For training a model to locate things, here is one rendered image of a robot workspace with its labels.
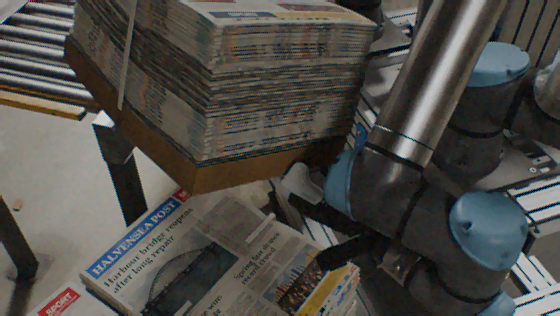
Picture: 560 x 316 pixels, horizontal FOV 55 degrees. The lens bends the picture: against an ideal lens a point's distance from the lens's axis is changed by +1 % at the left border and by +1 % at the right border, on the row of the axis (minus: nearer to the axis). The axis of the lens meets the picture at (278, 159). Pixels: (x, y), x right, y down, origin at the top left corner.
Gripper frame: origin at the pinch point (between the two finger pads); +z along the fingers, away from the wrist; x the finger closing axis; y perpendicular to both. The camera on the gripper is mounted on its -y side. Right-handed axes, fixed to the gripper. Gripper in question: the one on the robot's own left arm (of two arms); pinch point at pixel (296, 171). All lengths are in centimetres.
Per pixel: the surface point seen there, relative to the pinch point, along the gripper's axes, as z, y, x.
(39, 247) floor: 99, -104, -5
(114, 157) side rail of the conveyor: 50, -30, 2
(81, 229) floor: 97, -98, -19
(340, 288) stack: -13.3, -14.6, -4.2
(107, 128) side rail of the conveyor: 49, -22, 5
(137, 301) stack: 4.6, -24.2, 20.3
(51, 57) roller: 83, -22, 4
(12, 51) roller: 92, -24, 10
